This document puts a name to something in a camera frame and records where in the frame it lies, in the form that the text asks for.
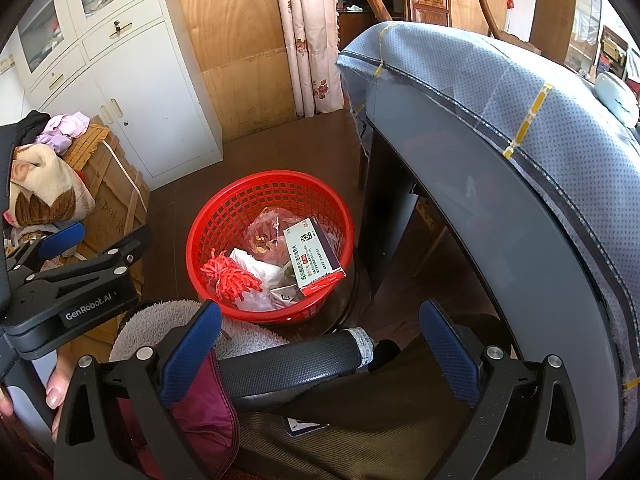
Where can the white tissue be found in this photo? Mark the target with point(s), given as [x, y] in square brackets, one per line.
[260, 270]

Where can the plywood partition board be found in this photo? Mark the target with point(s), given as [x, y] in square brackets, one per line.
[235, 35]

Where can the black cloth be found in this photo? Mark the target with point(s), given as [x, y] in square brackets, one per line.
[30, 127]

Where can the maroon jacket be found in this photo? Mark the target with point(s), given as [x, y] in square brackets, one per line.
[200, 420]

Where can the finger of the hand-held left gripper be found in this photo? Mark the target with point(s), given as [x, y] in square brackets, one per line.
[60, 241]
[120, 255]

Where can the pink gold-printed plastic bag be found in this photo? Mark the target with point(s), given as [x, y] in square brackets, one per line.
[265, 240]

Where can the pale green ceramic jar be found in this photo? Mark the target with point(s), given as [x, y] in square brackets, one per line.
[617, 97]

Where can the light purple cloth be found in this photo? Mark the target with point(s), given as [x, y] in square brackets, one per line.
[65, 127]

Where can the black textured chair armrest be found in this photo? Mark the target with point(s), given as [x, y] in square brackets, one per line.
[290, 360]

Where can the white printed packet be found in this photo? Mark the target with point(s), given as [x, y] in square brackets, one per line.
[285, 297]

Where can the red plastic mesh basket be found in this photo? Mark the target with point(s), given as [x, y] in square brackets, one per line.
[225, 200]

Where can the white medicine box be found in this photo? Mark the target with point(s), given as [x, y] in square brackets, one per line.
[312, 255]

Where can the red mesh net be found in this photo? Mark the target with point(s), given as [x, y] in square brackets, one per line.
[230, 277]

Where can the light wooden wardrobe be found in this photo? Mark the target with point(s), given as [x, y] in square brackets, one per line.
[465, 15]

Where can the light blue checked tablecloth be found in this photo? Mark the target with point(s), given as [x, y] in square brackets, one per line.
[450, 70]

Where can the white and blue card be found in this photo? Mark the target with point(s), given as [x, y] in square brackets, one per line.
[302, 426]

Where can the cream and brown blanket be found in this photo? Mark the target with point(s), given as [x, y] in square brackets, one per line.
[45, 185]

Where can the person's left hand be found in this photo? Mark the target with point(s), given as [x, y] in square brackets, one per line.
[57, 385]

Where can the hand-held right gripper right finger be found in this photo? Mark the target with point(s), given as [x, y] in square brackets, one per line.
[450, 355]

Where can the grey fuzzy seat cushion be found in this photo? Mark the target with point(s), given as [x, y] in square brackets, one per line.
[155, 317]

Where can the white metal cabinet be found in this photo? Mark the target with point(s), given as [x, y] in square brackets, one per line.
[150, 110]

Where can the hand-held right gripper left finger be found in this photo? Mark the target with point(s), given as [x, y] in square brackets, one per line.
[190, 355]

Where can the floral white curtain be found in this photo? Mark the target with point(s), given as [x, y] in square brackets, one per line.
[310, 35]

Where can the brown glass-door cabinet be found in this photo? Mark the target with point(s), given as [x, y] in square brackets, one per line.
[550, 10]

